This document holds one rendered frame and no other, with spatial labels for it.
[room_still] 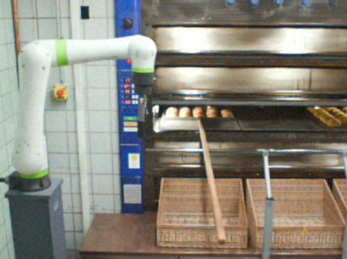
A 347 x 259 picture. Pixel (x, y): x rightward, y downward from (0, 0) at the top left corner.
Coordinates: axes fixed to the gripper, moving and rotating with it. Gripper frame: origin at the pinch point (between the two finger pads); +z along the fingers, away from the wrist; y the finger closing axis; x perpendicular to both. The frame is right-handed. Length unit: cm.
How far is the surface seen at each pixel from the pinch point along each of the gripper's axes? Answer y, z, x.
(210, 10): -104, -51, 35
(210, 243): -51, 85, 38
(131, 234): -68, 90, -11
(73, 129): -104, 30, -55
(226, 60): -102, -20, 47
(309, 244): -50, 84, 98
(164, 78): -103, -7, 7
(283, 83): -101, -7, 85
